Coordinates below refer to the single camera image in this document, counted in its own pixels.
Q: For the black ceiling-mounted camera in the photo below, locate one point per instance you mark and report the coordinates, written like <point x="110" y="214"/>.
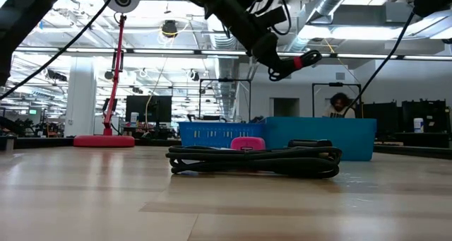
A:
<point x="169" y="28"/>

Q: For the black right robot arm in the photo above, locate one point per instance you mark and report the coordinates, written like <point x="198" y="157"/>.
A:
<point x="434" y="0"/>

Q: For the red desk lamp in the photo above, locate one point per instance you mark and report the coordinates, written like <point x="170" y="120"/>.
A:
<point x="104" y="141"/>

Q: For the small blue plastic bin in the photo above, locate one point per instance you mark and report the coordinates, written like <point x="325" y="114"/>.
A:
<point x="212" y="135"/>

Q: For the black background rig frame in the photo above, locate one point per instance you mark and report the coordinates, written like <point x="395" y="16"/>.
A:
<point x="225" y="80"/>
<point x="335" y="84"/>

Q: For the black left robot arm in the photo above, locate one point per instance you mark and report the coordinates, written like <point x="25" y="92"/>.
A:
<point x="21" y="22"/>

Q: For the white canister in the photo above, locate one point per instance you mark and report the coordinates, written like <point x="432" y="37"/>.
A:
<point x="418" y="125"/>
<point x="134" y="118"/>

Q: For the large teal plastic bin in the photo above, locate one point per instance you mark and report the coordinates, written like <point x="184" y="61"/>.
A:
<point x="346" y="138"/>

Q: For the black aluminium table frame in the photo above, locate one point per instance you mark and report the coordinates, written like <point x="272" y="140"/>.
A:
<point x="42" y="142"/>

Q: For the small black adapter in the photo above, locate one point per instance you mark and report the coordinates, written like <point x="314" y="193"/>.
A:
<point x="310" y="143"/>

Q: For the person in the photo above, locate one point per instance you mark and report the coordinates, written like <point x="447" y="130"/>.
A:
<point x="339" y="106"/>

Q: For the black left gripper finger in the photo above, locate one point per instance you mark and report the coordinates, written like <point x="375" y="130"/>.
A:
<point x="275" y="59"/>

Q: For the small pink adapter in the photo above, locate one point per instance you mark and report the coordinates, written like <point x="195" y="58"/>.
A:
<point x="247" y="143"/>

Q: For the black background monitor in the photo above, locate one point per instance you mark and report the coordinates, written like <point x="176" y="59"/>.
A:
<point x="148" y="108"/>

